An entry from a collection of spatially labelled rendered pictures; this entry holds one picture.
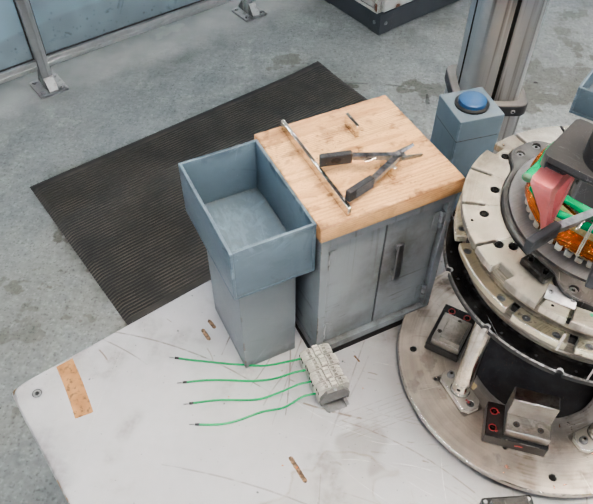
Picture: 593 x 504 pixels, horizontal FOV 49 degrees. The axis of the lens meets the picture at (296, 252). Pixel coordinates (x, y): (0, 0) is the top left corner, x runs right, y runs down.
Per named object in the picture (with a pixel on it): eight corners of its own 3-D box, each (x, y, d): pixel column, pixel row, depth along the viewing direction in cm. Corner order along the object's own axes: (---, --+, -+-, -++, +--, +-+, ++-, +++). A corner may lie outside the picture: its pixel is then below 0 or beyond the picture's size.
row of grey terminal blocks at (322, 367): (353, 404, 92) (355, 389, 88) (321, 415, 90) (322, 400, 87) (325, 347, 98) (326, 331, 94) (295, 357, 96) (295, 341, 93)
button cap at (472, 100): (491, 108, 94) (492, 102, 93) (465, 113, 93) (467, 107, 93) (478, 92, 97) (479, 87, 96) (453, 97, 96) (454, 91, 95)
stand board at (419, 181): (320, 244, 76) (321, 230, 74) (254, 148, 87) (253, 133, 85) (462, 192, 82) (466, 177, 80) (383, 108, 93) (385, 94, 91)
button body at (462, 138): (468, 234, 113) (505, 114, 94) (431, 242, 111) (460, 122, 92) (450, 206, 117) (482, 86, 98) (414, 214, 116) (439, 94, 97)
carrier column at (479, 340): (458, 403, 89) (494, 314, 74) (446, 389, 91) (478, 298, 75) (472, 394, 90) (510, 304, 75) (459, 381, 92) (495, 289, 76)
